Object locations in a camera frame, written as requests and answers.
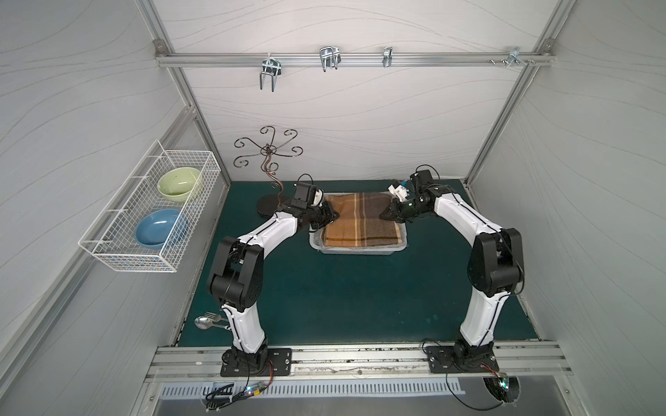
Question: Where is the white perforated plastic basket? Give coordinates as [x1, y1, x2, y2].
[309, 192, 408, 256]

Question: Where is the brown plaid scarf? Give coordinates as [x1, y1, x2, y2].
[322, 192, 405, 249]

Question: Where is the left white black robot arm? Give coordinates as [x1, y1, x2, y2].
[207, 182, 339, 367]

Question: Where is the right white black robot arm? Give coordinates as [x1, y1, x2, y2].
[380, 170, 525, 367]

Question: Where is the bronze scroll jewelry stand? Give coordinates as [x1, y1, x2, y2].
[232, 125, 304, 218]

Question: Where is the green ceramic bowl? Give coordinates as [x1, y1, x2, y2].
[157, 166, 203, 204]

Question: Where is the metal fork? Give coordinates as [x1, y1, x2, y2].
[205, 312, 227, 322]

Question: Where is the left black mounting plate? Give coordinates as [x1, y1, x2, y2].
[220, 347, 292, 377]

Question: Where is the black mounting plate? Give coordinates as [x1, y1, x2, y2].
[422, 343, 500, 374]
[220, 347, 292, 377]

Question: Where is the small flat metal hook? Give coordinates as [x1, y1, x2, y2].
[383, 47, 393, 69]

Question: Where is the double prong metal hook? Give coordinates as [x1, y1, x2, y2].
[259, 57, 282, 92]

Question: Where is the looped metal hook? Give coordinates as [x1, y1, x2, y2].
[319, 46, 342, 72]

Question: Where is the metal spoon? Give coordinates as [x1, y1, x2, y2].
[194, 317, 230, 330]

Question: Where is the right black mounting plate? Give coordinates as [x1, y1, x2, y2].
[422, 343, 500, 374]

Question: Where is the blue ceramic bowl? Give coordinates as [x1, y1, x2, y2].
[135, 208, 189, 250]

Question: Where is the round black floor port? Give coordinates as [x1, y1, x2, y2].
[483, 376, 520, 404]

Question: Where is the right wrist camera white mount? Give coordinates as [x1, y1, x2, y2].
[388, 180, 409, 202]

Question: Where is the aluminium top rail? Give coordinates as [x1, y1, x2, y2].
[156, 51, 556, 69]

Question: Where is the white wire wall basket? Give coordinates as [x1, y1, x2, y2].
[78, 141, 221, 273]

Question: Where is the right base black cable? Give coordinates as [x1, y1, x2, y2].
[441, 363, 513, 414]

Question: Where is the white slotted cable duct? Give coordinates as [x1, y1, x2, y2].
[159, 377, 466, 401]

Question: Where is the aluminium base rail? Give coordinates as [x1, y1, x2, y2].
[144, 341, 573, 382]

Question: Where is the left base cable bundle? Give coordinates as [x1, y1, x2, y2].
[201, 358, 275, 412]

